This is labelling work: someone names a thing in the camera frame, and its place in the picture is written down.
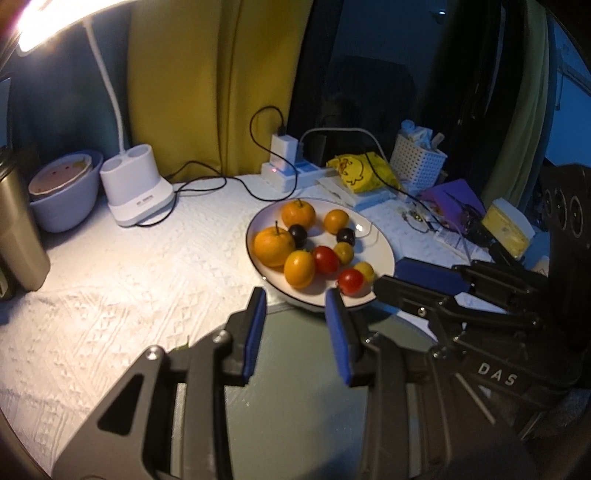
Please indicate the small green leaf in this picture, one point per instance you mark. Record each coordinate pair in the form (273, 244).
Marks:
(184, 343)

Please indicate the small orange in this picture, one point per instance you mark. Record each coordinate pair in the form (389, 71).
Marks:
(335, 221)

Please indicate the lavender bowl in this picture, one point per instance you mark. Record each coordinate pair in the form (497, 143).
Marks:
(64, 212)

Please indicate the white charger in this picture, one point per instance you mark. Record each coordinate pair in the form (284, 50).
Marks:
(284, 150)

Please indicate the white flat packet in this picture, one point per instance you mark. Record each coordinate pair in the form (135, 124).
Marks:
(364, 199)

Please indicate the bundle of small packets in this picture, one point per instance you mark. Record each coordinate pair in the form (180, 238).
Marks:
(415, 134)

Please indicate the white plastic basket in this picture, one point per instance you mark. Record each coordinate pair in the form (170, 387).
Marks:
(418, 164)

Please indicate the pale green hanging cloth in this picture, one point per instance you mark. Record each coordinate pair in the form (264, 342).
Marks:
(526, 92)

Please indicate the round orange with stem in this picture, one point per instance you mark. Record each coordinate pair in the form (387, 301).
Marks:
(298, 216)

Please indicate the round grey tray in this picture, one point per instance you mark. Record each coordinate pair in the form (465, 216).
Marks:
(286, 415)

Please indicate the smooth oval orange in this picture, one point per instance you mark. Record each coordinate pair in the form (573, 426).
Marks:
(299, 270)

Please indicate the stainless steel tumbler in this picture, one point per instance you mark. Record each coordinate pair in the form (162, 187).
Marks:
(21, 230)

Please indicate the black device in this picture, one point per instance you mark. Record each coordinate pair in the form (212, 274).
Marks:
(480, 233)

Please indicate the purple pouch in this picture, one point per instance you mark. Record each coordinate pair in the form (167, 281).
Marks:
(455, 191)

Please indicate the red cherry tomato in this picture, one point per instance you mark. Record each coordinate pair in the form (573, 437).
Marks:
(351, 282)
(325, 259)

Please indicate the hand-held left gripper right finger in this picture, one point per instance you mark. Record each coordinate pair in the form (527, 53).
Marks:
(339, 337)

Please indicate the yellow curtain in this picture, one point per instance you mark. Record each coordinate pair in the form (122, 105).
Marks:
(207, 83)

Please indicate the white embossed tablecloth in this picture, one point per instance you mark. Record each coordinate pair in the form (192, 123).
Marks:
(115, 286)

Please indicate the white plate with dark rim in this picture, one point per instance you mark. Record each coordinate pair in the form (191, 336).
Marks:
(378, 251)

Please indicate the white desk lamp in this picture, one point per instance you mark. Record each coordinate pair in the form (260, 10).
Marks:
(134, 194)

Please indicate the small metal trinket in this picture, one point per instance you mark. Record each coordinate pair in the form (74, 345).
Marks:
(415, 217)

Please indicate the white power strip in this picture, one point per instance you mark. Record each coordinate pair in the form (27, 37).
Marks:
(279, 180)

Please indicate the yellow cherry tomato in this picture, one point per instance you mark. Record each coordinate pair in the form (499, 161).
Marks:
(344, 253)
(364, 271)

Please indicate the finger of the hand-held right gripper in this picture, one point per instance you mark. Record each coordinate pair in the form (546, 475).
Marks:
(406, 295)
(429, 276)

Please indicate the pink-rimmed dish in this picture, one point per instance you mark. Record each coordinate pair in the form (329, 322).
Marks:
(60, 175)

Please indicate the large wrinkled orange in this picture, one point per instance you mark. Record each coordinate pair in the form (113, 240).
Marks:
(272, 247)

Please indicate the yellow snack bag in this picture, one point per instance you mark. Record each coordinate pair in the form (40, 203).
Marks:
(360, 173)

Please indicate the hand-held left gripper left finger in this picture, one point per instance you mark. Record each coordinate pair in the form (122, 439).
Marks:
(254, 332)

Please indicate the dark chair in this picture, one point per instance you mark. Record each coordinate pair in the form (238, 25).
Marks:
(369, 101)

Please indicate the dark grape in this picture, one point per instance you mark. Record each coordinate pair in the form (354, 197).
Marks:
(298, 234)

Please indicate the yellow box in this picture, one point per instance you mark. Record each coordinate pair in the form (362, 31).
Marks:
(505, 226)

